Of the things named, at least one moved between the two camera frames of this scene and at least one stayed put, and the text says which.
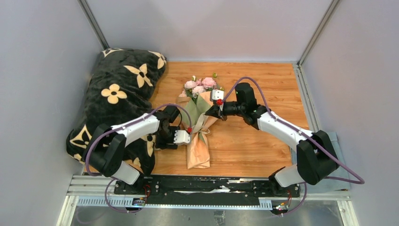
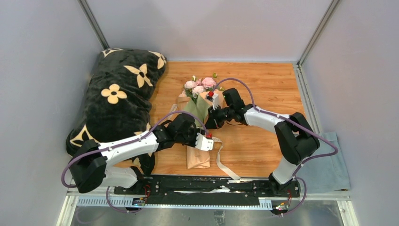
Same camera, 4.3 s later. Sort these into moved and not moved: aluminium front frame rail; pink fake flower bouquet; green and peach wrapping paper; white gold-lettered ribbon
Moved: white gold-lettered ribbon
Not moved: green and peach wrapping paper; pink fake flower bouquet; aluminium front frame rail
